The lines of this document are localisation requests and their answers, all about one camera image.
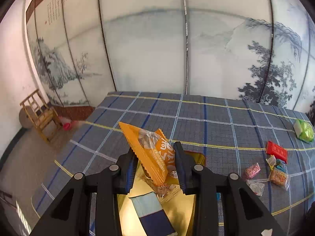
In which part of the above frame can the pink patterned candy packet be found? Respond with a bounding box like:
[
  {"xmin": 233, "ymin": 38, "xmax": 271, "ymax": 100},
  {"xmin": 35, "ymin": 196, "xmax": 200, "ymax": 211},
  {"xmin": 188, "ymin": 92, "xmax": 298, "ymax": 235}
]
[{"xmin": 243, "ymin": 162, "xmax": 260, "ymax": 180}]

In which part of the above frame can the clear cracker snack bag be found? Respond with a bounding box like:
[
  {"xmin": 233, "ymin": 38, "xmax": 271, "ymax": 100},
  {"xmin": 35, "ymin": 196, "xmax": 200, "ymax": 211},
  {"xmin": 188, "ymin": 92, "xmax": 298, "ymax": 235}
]
[{"xmin": 269, "ymin": 167, "xmax": 290, "ymax": 191}]

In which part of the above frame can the small yellow clear packet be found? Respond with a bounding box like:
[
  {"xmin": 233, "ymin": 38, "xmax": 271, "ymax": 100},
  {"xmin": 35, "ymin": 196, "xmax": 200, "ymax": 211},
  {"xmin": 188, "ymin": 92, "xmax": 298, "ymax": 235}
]
[{"xmin": 266, "ymin": 155, "xmax": 277, "ymax": 170}]

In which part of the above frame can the red snack packet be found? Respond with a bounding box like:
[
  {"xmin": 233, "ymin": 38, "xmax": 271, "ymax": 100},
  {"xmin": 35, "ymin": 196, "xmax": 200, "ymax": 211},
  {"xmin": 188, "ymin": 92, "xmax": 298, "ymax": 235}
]
[{"xmin": 266, "ymin": 141, "xmax": 288, "ymax": 164}]

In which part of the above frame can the fried twist snack bag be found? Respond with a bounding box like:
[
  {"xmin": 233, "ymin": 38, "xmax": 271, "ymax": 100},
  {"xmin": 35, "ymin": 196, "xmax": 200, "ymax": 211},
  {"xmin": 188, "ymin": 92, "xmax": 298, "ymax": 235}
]
[{"xmin": 136, "ymin": 171, "xmax": 181, "ymax": 204}]

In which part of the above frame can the light and navy blue packet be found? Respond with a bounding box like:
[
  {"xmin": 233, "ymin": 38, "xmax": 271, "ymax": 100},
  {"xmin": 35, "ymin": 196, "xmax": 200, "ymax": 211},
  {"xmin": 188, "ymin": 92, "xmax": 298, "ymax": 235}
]
[{"xmin": 130, "ymin": 192, "xmax": 178, "ymax": 236}]

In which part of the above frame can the orange snack packet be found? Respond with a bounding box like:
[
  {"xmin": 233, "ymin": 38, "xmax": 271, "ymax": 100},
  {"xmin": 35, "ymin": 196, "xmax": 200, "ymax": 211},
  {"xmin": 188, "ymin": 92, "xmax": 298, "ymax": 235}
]
[{"xmin": 119, "ymin": 122, "xmax": 176, "ymax": 186}]

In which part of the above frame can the small clear candy packet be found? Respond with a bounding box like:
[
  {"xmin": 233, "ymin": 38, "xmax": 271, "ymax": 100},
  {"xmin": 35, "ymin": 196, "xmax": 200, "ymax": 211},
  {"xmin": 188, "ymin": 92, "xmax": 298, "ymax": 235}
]
[{"xmin": 246, "ymin": 180, "xmax": 265, "ymax": 197}]

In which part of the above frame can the blue black snack packet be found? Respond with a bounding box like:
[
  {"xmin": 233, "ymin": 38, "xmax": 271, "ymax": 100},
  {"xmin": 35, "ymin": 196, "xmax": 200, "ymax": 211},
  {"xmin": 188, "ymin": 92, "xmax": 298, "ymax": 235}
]
[{"xmin": 216, "ymin": 193, "xmax": 221, "ymax": 201}]

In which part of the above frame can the small teal candy packet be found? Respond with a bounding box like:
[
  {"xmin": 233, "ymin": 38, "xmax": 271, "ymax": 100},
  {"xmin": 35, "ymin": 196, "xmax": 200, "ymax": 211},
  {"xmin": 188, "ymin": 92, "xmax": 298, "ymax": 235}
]
[{"xmin": 275, "ymin": 159, "xmax": 287, "ymax": 173}]

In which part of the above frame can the red gold tin box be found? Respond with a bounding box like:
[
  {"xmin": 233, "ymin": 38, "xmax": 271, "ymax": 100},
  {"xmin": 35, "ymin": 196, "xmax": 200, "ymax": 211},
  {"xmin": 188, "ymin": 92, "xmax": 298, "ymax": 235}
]
[{"xmin": 117, "ymin": 162, "xmax": 195, "ymax": 235}]

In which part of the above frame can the blue plaid tablecloth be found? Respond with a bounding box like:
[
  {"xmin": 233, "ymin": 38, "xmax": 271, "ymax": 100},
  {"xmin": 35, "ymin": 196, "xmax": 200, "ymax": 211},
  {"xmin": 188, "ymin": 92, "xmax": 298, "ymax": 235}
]
[{"xmin": 31, "ymin": 92, "xmax": 314, "ymax": 235}]

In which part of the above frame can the pink object on floor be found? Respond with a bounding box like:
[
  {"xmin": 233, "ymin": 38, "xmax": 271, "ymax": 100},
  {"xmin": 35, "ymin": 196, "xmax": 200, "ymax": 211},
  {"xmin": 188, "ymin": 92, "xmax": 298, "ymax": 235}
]
[{"xmin": 59, "ymin": 116, "xmax": 77, "ymax": 131}]

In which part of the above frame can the bamboo wooden chair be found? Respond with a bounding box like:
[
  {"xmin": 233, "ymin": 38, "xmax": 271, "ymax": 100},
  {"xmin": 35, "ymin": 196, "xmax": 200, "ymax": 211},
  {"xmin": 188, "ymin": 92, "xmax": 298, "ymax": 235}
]
[{"xmin": 20, "ymin": 89, "xmax": 62, "ymax": 143}]

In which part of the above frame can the green tissue pack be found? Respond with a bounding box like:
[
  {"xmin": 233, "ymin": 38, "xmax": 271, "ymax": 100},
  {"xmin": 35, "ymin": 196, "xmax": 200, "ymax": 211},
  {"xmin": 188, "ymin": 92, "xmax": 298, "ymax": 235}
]
[{"xmin": 293, "ymin": 119, "xmax": 314, "ymax": 143}]

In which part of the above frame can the painted folding screen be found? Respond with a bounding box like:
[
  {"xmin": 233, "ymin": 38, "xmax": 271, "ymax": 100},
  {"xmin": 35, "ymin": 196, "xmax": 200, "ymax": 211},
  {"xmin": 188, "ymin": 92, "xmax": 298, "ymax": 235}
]
[{"xmin": 26, "ymin": 0, "xmax": 314, "ymax": 113}]

